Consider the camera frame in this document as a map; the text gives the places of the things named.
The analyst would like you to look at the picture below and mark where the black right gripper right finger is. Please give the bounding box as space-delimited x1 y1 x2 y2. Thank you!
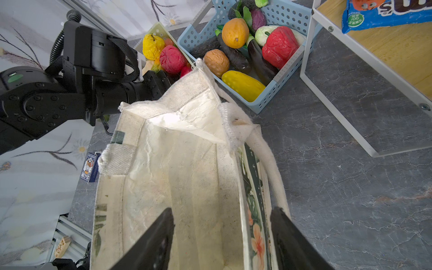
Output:
270 207 333 270

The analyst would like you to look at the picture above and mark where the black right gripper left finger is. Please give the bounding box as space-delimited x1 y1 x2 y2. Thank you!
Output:
112 208 175 270

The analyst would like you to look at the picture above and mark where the floral canvas tote bag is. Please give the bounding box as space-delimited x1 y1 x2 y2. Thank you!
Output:
91 60 289 270

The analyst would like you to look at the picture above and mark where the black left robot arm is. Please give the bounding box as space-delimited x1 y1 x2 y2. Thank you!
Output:
1 10 172 153

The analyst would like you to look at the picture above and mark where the blue M&M candy bag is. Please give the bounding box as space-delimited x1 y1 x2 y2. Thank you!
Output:
342 0 432 34

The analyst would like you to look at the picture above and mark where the wooden tag block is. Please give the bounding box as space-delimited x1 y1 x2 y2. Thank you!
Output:
55 236 72 259

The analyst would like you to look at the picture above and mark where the small blue card box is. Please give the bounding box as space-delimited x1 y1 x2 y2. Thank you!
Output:
80 152 101 183

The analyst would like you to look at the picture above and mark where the dark toy eggplant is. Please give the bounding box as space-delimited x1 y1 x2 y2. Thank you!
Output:
247 38 279 86

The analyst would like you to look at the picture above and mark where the yellow toy bell pepper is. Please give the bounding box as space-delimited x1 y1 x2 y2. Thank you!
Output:
142 34 165 60

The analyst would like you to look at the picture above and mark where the blue plastic vegetable basket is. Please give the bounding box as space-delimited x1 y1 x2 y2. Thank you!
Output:
178 1 312 114

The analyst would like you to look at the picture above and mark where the red toy bell pepper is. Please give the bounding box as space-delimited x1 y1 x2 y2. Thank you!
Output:
262 26 300 70

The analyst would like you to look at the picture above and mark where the white green toy radish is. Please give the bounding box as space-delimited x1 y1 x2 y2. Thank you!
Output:
254 25 279 47

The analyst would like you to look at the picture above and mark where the green plastic fruit basket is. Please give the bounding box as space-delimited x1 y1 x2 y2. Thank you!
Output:
133 21 195 73

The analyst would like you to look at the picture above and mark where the orange toy tangerine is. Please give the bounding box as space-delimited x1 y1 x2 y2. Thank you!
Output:
222 18 249 49

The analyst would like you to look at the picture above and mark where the white wire wooden shelf rack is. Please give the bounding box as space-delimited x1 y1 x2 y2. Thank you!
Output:
300 1 432 158

